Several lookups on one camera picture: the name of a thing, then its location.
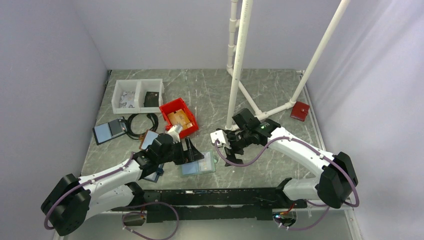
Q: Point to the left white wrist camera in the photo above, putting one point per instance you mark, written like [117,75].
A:
[174,132]

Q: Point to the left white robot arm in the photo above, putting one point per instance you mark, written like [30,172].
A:
[75,199]

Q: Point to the white two-compartment bin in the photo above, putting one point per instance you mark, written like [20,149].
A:
[140,87]

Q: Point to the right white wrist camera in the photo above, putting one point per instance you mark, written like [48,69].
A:
[219,138]

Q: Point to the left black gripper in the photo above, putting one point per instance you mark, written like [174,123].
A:
[192,154]

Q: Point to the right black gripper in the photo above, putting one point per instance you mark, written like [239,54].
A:
[230,153]

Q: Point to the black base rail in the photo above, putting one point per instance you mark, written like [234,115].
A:
[210,204]

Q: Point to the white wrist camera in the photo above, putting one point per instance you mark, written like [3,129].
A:
[219,138]
[174,132]

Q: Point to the white PVC pipe frame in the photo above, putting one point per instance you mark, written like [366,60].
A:
[279,34]

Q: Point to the orange VIP card in holder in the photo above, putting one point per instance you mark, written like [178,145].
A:
[206,165]

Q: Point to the red plastic bin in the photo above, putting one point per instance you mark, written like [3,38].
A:
[174,105]

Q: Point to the navy blue card holder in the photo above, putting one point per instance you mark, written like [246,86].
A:
[154,177]

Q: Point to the brown boxes in red bin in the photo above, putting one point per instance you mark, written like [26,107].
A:
[181,118]

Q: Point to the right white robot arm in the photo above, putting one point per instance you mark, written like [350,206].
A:
[334,181]

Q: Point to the black wallet in bin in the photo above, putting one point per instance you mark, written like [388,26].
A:
[151,99]

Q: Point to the red leather wallet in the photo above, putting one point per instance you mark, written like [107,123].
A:
[300,111]

